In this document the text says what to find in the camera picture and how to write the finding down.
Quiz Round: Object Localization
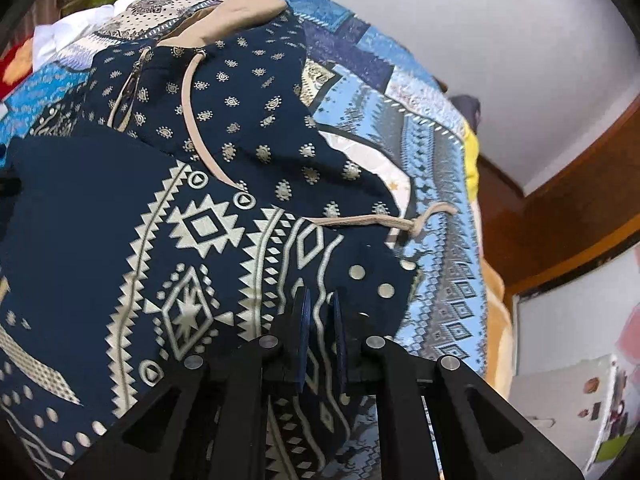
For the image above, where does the purple grey backpack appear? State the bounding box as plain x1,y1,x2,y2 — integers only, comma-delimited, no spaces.
449,94,482,132

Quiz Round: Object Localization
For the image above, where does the navy patterned hoodie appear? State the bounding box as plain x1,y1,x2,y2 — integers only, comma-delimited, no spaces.
1,0,451,479

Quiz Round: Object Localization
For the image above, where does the red plush toy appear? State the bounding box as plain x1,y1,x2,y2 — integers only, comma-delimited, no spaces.
0,37,32,100

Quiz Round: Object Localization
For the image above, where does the brown wooden door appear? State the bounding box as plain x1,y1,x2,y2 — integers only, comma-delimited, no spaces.
478,100,639,297

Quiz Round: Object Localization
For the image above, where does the yellow plush blanket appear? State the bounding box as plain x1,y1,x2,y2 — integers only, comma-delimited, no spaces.
463,122,480,203

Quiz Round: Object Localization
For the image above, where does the white sheet on bed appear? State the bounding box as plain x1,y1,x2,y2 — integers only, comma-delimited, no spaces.
32,0,136,72

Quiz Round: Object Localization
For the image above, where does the beige fleece blanket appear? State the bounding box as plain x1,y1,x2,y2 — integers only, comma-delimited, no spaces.
480,258,514,400

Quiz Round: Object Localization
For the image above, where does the white plastic board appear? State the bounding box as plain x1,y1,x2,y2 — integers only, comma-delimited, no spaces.
509,353,639,479

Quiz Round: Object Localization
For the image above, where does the blue patchwork bedspread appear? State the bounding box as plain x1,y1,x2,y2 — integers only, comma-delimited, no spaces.
1,0,487,479

